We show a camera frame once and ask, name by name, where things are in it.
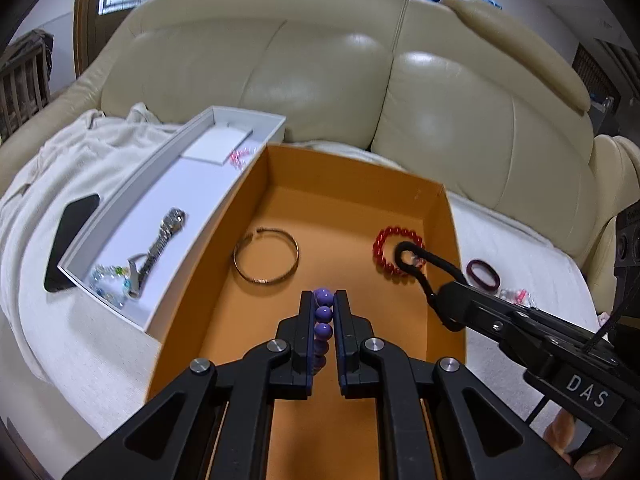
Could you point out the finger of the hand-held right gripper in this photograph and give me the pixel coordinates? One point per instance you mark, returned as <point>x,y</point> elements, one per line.
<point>500,305</point>
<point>510,340</point>

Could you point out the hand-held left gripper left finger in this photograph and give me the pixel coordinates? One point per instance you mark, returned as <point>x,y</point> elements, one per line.
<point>308,310</point>

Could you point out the silver wrist watch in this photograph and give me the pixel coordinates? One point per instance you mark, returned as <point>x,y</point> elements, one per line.
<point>167,227</point>

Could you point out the orange cardboard box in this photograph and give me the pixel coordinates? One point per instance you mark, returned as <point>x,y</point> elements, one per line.
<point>325,220</point>

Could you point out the gold bangle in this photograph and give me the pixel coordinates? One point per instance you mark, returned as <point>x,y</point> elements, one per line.
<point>296,255</point>

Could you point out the beige leather sofa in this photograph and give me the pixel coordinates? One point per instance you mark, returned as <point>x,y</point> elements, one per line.
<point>350,85</point>

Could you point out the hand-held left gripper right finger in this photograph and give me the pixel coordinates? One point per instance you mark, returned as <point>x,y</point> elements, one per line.
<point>340,310</point>

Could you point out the white cardboard box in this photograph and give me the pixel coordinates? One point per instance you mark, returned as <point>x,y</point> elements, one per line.
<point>200,185</point>

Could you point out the wooden crib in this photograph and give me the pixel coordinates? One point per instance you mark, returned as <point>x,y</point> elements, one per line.
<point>25,85</point>

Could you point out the white blanket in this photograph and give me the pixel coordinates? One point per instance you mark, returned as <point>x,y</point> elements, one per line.
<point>50,170</point>

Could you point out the beige leather armchair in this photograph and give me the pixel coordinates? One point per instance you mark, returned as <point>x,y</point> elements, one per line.
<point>610,170</point>

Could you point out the pink cloth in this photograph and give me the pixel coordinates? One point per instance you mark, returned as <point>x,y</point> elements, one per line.
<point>604,319</point>

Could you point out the white card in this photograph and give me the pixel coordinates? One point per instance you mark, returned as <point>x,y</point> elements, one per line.
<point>215,147</point>

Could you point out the person's right hand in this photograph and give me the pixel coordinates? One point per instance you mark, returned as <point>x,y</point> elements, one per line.
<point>560,432</point>

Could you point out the black smartphone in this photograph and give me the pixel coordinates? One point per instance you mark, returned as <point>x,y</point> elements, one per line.
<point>70,240</point>

